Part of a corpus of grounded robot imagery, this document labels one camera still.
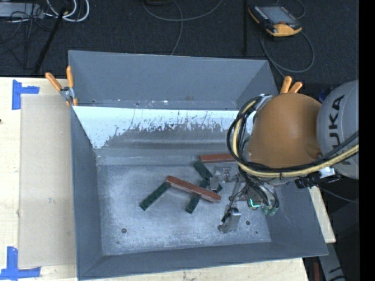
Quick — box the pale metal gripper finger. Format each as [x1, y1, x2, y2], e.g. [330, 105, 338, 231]
[209, 165, 233, 193]
[217, 204, 243, 234]

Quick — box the red-brown flat block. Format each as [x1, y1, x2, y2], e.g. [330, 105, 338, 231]
[165, 175, 222, 203]
[199, 153, 237, 163]

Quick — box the dark green flat block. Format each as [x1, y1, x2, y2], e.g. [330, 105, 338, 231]
[192, 160, 224, 193]
[185, 179, 210, 215]
[139, 183, 171, 211]

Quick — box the grey metal bin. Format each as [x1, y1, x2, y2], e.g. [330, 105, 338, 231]
[67, 50, 329, 279]

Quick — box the pale wood flat board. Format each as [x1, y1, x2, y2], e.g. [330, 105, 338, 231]
[18, 94, 77, 269]

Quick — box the black cylinder on white bracket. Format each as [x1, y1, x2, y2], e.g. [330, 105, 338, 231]
[295, 166, 341, 189]

